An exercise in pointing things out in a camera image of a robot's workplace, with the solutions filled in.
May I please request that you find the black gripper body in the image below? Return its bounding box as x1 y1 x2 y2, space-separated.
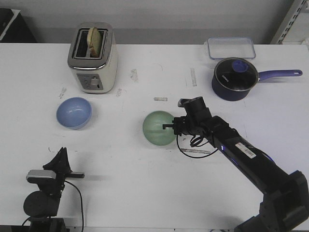
172 116 198 135
53 169 85 180

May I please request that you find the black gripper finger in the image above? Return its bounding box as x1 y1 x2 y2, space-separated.
43 147 65 170
162 124 174 129
63 147 71 172

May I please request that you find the green bowl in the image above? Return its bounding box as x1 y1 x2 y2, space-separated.
142 111 176 146

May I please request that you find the blue bowl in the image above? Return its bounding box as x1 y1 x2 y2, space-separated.
56 97 92 130

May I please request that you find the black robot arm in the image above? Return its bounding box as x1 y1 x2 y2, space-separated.
162 97 309 232
23 147 84 232

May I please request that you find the dark blue saucepan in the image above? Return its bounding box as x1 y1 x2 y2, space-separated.
211 58 303 102

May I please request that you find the glass lid with blue knob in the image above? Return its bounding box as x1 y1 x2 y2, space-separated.
214 58 258 91

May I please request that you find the clear plastic food container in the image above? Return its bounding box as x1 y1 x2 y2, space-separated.
206 37 256 60

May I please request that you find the white silver toaster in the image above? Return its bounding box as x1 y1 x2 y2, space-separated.
68 22 118 94

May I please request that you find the bread slice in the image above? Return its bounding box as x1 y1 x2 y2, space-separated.
87 27 102 58

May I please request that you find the black box in corner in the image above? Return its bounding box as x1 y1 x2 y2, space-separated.
0 8 37 43

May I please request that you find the white slotted shelf rack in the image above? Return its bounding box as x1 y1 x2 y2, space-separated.
270 0 309 45

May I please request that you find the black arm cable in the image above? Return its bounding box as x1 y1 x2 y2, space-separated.
176 134 218 159
64 180 84 232

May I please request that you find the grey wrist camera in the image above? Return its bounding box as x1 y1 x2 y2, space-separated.
26 170 56 184
177 99 190 108

